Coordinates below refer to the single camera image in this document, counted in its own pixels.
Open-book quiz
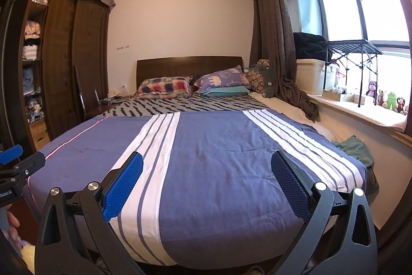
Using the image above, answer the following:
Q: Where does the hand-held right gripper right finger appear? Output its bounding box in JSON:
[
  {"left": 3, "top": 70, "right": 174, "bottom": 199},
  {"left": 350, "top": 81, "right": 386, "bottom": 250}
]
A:
[{"left": 270, "top": 150, "right": 378, "bottom": 275}]

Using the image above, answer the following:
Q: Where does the white storage box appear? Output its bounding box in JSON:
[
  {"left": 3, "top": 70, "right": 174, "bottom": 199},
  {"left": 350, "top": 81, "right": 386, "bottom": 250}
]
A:
[{"left": 295, "top": 59, "right": 328, "bottom": 96}]

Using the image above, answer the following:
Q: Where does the green roller blind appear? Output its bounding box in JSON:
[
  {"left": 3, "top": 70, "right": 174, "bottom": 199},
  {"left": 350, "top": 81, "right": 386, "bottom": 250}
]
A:
[{"left": 291, "top": 0, "right": 323, "bottom": 35}]

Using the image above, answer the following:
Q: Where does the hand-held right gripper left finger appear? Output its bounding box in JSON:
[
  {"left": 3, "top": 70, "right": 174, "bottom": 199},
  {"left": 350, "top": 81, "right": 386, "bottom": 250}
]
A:
[{"left": 35, "top": 152, "right": 145, "bottom": 275}]

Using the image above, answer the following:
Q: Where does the dark wooden headboard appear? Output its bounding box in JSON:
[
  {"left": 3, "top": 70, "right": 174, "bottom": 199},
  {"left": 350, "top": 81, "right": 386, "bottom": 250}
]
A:
[{"left": 136, "top": 56, "right": 243, "bottom": 92}]

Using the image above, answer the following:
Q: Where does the black folding table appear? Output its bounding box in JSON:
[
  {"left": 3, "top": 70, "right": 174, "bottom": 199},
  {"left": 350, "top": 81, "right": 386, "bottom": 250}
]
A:
[{"left": 323, "top": 39, "right": 384, "bottom": 109}]

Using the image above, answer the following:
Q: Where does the plaid pillow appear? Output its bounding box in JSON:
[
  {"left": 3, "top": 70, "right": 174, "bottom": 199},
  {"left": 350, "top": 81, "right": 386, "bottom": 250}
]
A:
[{"left": 133, "top": 76, "right": 194, "bottom": 99}]

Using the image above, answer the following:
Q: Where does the zebra striped bed sheet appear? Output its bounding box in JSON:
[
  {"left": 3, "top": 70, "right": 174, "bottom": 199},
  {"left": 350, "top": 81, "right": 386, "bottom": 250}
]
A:
[{"left": 96, "top": 94, "right": 268, "bottom": 117}]

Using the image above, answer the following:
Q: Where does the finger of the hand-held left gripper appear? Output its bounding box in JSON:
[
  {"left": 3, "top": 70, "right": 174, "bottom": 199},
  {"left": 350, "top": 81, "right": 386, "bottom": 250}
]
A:
[
  {"left": 0, "top": 153, "right": 46, "bottom": 181},
  {"left": 0, "top": 145, "right": 24, "bottom": 165}
]

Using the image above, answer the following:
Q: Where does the small beige box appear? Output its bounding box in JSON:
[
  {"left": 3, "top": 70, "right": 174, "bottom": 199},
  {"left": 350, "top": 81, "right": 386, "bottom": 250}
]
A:
[{"left": 322, "top": 89, "right": 355, "bottom": 102}]

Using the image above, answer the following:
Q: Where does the dark wooden wardrobe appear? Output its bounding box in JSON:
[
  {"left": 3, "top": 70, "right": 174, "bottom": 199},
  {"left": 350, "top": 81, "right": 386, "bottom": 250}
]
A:
[{"left": 0, "top": 0, "right": 112, "bottom": 154}]

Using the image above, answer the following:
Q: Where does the blue white striped blanket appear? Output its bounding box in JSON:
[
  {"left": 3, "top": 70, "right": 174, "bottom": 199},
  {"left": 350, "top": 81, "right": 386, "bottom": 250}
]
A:
[{"left": 27, "top": 110, "right": 368, "bottom": 266}]

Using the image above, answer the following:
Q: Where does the teal pillow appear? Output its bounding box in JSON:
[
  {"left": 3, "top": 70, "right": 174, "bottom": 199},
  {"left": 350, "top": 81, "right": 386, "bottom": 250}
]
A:
[{"left": 199, "top": 86, "right": 251, "bottom": 98}]

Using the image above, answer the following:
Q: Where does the person's left hand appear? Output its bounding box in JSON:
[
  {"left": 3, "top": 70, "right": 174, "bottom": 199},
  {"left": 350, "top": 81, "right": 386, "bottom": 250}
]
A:
[{"left": 6, "top": 211, "right": 21, "bottom": 245}]

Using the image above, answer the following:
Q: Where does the dark wooden nightstand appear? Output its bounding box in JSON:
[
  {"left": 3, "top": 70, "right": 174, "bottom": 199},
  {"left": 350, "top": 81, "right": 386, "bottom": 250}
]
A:
[{"left": 84, "top": 95, "right": 130, "bottom": 118}]

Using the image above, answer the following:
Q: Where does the yellow fluffy blanket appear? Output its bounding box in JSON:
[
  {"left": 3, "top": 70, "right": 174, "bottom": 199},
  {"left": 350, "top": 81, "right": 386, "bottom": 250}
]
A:
[{"left": 19, "top": 245, "right": 37, "bottom": 274}]

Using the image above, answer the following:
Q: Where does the black padded jacket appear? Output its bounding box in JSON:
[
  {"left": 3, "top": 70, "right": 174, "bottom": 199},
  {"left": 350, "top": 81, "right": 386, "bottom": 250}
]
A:
[{"left": 293, "top": 32, "right": 336, "bottom": 62}]

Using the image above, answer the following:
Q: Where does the brown patterned cushion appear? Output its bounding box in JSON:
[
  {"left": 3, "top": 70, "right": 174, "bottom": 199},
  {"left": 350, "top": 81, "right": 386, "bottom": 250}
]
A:
[{"left": 246, "top": 59, "right": 270, "bottom": 93}]

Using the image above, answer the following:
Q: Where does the dark monkey plush toy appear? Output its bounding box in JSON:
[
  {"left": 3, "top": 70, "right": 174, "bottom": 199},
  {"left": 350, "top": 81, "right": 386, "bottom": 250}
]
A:
[{"left": 396, "top": 97, "right": 409, "bottom": 115}]

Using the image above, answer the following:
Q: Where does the green frog plush toy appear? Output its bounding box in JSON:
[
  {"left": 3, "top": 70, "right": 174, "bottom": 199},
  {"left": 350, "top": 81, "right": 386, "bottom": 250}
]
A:
[{"left": 386, "top": 91, "right": 399, "bottom": 111}]

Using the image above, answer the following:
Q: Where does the brown curtain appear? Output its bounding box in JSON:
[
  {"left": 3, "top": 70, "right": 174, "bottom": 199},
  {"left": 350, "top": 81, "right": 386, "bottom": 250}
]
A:
[{"left": 246, "top": 0, "right": 320, "bottom": 123}]

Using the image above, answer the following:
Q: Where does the purple elephant print pillow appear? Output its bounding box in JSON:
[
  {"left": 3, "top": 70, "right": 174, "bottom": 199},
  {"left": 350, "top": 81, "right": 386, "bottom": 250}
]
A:
[{"left": 194, "top": 65, "right": 251, "bottom": 94}]

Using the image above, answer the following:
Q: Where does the green towel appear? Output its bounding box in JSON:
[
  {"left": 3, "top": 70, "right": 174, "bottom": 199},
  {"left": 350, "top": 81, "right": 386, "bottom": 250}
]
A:
[{"left": 331, "top": 136, "right": 368, "bottom": 166}]

